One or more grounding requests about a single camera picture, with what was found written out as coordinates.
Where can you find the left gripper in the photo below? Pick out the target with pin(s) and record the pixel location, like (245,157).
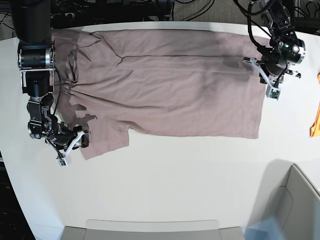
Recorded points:
(279,63)

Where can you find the blue cloth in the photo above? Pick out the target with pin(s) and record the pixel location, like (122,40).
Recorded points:
(268,229)

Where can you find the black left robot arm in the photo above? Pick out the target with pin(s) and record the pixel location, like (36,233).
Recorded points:
(277,19)

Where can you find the mauve T-shirt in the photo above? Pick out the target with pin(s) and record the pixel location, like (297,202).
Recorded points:
(164,82)

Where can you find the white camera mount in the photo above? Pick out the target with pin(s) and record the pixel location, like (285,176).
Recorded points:
(81,140)
(267,80)

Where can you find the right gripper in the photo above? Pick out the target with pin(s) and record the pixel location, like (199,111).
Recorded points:
(62,136)

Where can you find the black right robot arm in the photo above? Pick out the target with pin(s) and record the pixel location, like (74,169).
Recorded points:
(36,62)

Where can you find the orange cloth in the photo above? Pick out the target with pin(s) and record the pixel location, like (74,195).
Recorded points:
(315,129)

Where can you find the grey bin right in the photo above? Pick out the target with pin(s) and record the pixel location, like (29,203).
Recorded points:
(296,207)

